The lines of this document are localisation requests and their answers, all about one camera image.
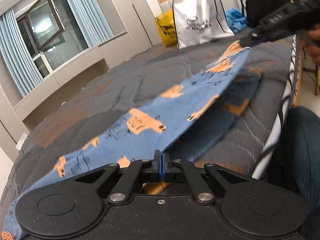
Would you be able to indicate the person's dark top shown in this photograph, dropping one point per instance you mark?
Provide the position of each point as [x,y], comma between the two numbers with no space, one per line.
[260,0]

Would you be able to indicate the blue plastic bag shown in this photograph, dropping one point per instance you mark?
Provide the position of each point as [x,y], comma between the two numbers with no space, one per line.
[235,20]

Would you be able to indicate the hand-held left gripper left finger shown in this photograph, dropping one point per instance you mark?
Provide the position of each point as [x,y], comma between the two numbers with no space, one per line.
[157,166]

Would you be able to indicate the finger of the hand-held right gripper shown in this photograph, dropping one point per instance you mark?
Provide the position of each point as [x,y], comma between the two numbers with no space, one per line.
[253,39]

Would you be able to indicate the white shopping bag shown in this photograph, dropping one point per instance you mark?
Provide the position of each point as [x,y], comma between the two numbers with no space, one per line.
[200,17]

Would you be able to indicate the blue pants with orange print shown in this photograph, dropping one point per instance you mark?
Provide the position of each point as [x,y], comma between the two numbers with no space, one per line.
[175,110]

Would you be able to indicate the yellow bag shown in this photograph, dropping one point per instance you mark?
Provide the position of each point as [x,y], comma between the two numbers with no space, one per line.
[166,30]

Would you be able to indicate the grey and orange quilted mattress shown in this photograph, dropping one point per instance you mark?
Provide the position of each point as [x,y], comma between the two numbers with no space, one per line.
[120,80]

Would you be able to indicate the person's right hand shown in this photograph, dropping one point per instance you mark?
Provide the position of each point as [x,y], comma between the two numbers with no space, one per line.
[315,42]

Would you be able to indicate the light blue curtain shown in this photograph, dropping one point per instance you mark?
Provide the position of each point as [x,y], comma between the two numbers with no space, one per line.
[85,12]
[15,50]

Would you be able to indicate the person's dark trouser leg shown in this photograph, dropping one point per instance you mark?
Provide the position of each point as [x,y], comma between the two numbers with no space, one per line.
[300,160]

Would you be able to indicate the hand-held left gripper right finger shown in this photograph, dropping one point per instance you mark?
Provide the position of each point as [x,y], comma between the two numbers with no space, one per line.
[164,167]

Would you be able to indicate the white wall socket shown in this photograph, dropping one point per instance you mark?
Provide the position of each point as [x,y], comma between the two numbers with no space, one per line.
[21,140]

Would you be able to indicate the window with dark frame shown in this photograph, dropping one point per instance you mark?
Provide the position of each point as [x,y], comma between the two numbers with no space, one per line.
[62,30]

